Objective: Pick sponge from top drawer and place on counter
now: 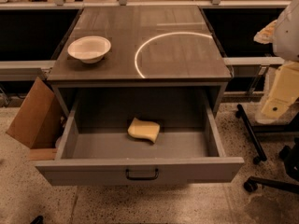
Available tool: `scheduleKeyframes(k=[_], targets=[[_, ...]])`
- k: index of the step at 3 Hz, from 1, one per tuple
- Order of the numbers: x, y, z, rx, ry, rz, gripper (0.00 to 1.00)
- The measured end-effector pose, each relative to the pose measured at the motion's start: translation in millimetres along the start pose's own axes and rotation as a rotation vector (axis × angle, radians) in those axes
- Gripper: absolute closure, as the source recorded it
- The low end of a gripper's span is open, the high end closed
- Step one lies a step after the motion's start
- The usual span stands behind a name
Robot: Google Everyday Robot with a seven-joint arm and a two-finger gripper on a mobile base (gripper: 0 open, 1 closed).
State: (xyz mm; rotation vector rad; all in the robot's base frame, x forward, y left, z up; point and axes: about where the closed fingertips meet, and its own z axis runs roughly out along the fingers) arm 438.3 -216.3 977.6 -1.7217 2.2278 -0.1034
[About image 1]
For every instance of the yellow sponge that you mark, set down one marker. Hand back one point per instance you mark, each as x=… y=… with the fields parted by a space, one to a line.
x=141 y=129

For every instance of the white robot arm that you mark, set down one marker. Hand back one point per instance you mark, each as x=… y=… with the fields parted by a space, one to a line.
x=283 y=34

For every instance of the grey cabinet with wooden top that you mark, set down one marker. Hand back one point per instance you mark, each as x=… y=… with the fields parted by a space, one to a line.
x=150 y=45

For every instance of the grey open drawer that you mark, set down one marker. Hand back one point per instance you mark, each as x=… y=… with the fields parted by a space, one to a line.
x=96 y=148

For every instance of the white bowl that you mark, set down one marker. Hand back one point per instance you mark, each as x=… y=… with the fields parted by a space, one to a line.
x=89 y=49

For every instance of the black stand leg with caster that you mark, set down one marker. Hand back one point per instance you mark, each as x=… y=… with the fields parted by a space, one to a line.
x=241 y=114

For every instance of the brown cardboard box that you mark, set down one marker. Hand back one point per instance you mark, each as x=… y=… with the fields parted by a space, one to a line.
x=38 y=122

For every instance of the black office chair base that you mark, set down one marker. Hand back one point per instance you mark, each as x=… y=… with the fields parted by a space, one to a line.
x=288 y=173

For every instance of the black drawer handle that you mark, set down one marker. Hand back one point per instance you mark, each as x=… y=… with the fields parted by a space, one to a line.
x=141 y=175

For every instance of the grey metal rail left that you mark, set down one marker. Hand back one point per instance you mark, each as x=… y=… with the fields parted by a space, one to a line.
x=25 y=70

